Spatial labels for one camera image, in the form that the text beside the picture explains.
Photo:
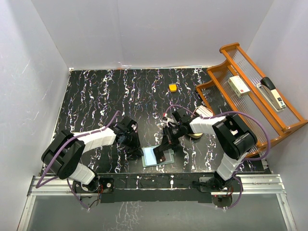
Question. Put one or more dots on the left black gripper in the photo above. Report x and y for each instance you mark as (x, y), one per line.
(136, 148)

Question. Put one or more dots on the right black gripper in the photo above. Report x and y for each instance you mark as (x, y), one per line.
(170, 140)

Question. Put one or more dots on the green card holder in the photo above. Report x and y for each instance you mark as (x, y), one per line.
(150, 158)

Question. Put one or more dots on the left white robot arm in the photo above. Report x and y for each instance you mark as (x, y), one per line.
(63, 155)

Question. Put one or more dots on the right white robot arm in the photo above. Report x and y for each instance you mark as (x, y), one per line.
(234, 135)

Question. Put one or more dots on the wooden tray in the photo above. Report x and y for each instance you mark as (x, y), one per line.
(196, 135)

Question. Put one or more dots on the yellow small block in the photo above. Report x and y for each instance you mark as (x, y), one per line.
(172, 87)

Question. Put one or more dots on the wooden tiered shelf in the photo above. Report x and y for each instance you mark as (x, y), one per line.
(279, 124)

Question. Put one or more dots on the white staple box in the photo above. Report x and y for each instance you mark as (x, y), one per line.
(238, 86)

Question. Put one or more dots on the black beige stapler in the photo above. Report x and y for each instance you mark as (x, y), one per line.
(269, 91)

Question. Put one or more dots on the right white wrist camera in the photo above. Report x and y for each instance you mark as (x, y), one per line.
(167, 121)

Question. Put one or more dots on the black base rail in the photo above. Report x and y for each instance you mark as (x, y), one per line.
(162, 187)

